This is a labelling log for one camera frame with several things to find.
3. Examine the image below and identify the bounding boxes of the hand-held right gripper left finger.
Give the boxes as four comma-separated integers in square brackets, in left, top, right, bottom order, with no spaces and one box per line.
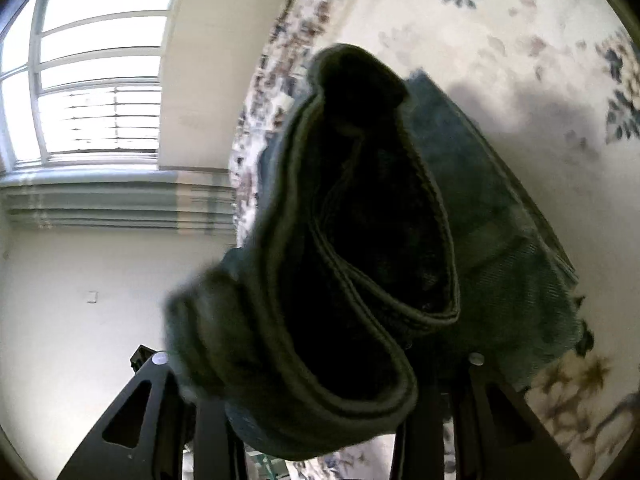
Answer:
[57,351,248,480]

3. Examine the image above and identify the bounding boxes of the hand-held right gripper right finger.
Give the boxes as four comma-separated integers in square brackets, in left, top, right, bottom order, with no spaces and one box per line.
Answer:
[390,347,583,480]

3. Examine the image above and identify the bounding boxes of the blue jeans pants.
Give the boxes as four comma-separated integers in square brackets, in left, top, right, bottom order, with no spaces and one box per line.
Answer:
[165,44,586,461]

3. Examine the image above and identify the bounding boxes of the window with metal grille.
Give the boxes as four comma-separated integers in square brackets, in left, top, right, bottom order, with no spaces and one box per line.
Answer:
[0,0,193,171]

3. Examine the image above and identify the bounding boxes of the bed with floral sheet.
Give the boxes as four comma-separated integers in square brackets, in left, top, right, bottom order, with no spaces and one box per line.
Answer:
[229,0,640,480]

